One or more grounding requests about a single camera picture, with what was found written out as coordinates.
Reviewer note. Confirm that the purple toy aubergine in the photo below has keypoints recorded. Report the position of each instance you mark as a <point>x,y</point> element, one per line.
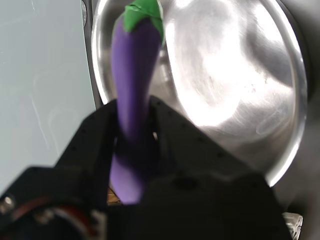
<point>135,75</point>

